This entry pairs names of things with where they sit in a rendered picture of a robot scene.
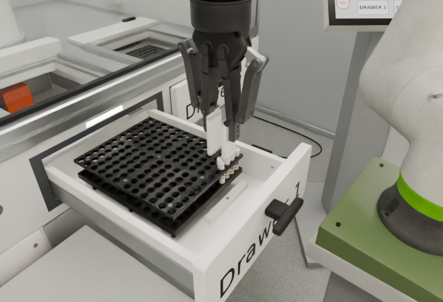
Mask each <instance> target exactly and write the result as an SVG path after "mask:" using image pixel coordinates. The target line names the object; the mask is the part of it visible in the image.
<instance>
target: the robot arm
mask: <svg viewBox="0 0 443 302"><path fill-rule="evenodd" d="M251 9H252V0H190V10H191V24H192V27H193V28H194V32H193V33H192V37H191V38H188V39H186V40H183V41H181V42H179V43H178V48H179V51H180V52H181V55H182V57H183V61H184V65H185V72H186V77H187V84H188V88H189V96H190V99H191V105H192V107H193V108H198V109H199V110H200V111H201V113H202V114H203V127H204V132H207V149H208V155H209V156H212V155H213V154H214V153H216V152H217V151H218V150H219V149H220V148H221V160H222V161H223V162H226V161H227V160H228V159H230V157H232V156H233V155H234V154H235V151H236V140H237V139H239V137H240V130H241V125H242V124H244V123H245V122H247V121H248V120H249V119H250V118H251V117H253V115H254V109H255V105H256V99H257V96H258V89H259V86H260V79H261V76H262V71H263V69H264V68H265V66H266V64H267V63H268V61H269V57H268V55H266V54H262V55H260V54H259V53H258V52H257V51H255V50H254V49H253V48H252V42H251V39H250V37H249V29H250V26H251ZM245 57H246V59H247V60H246V64H245V67H246V68H247V70H246V72H245V75H244V80H243V87H242V91H241V79H240V73H241V70H242V66H241V61H242V60H243V59H244V58H245ZM220 77H221V78H222V79H223V93H224V100H225V115H226V119H225V120H223V121H222V111H221V110H220V109H217V110H215V109H216V108H218V107H219V106H220V105H218V104H217V102H218V86H219V78H220ZM359 90H360V93H361V96H362V98H363V100H364V101H365V103H366V104H367V105H368V106H369V107H370V108H371V109H372V110H373V111H374V112H376V113H377V114H378V115H379V116H381V118H383V120H385V121H386V122H387V123H388V124H390V125H391V126H392V127H393V128H394V129H395V130H396V131H397V132H399V133H400V134H401V135H402V136H404V137H405V138H406V139H407V140H408V142H409V150H408V151H407V154H406V155H405V158H404V160H403V162H402V164H401V167H400V170H399V177H398V180H397V181H396V183H395V184H394V185H392V186H391V187H388V188H387V189H385V190H384V191H383V192H382V193H381V195H380V198H379V199H378V202H377V211H378V215H379V217H380V219H381V221H382V223H383V224H384V225H385V226H386V228H387V229H388V230H389V231H390V232H391V233H392V234H393V235H394V236H396V237H397V238H398V239H399V240H401V241H402V242H404V243H405V244H407V245H409V246H410V247H413V248H414V249H417V250H419V251H422V252H424V253H428V254H431V255H438V256H443V0H402V2H401V4H400V6H399V7H398V9H397V11H396V13H395V15H394V17H393V19H392V20H391V22H390V24H389V25H388V27H387V29H386V31H385V33H384V34H383V36H382V37H381V39H380V41H379V42H378V44H377V45H376V47H375V49H374V51H373V52H372V53H371V55H370V57H369V58H368V60H367V62H366V63H365V65H364V66H363V68H362V70H361V74H360V77H359ZM198 96H199V97H198Z"/></svg>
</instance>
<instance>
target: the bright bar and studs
mask: <svg viewBox="0 0 443 302"><path fill-rule="evenodd" d="M247 188H248V182H246V181H243V180H241V181H240V182H239V183H238V184H237V185H236V186H235V187H234V188H233V189H232V190H231V191H230V192H229V193H228V194H227V195H226V196H225V197H224V198H223V199H222V200H221V201H220V202H219V203H218V204H217V205H216V206H215V207H214V208H213V209H211V211H209V213H207V215H205V217H204V220H205V222H206V223H208V224H210V225H212V224H213V223H214V222H215V221H216V220H217V219H218V218H219V217H220V216H221V215H222V214H223V213H224V212H225V211H226V210H227V209H228V208H229V207H230V206H231V205H232V204H233V203H234V201H235V200H236V199H237V198H238V197H239V196H240V195H241V194H242V193H243V192H244V191H245V190H246V189H247Z"/></svg>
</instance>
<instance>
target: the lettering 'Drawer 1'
mask: <svg viewBox="0 0 443 302"><path fill-rule="evenodd" d="M299 182H300V181H299ZM299 182H298V184H297V185H296V188H297V194H296V197H297V196H299V194H298V190H299ZM271 222H272V221H270V224H269V227H268V232H267V230H266V228H265V229H264V233H263V236H262V240H261V235H259V242H260V246H261V245H262V242H263V238H264V234H265V235H266V238H267V237H268V234H269V230H270V225H271ZM253 246H254V247H253ZM252 247H253V249H252V250H251V252H250V253H249V255H250V254H251V253H252V251H253V253H252V256H253V255H254V254H255V247H256V244H255V243H253V244H252V245H251V247H250V248H249V250H248V251H247V253H248V252H249V251H250V249H251V248H252ZM249 255H248V257H247V260H246V262H247V263H248V262H249V261H250V259H251V258H252V256H251V257H250V259H249ZM244 257H245V254H244V255H243V257H242V259H241V260H240V261H239V262H238V275H239V274H240V266H241V261H242V260H243V258H244ZM230 272H232V278H231V281H230V284H229V285H228V287H227V289H226V290H225V291H224V292H223V280H224V278H225V277H226V276H227V275H228V274H229V273H230ZM234 275H235V269H234V268H231V269H230V270H229V271H228V272H227V273H226V275H225V276H224V277H223V278H222V279H221V281H220V298H222V297H223V295H224V294H225V292H226V291H227V290H228V288H229V287H230V285H231V283H232V281H233V278H234Z"/></svg>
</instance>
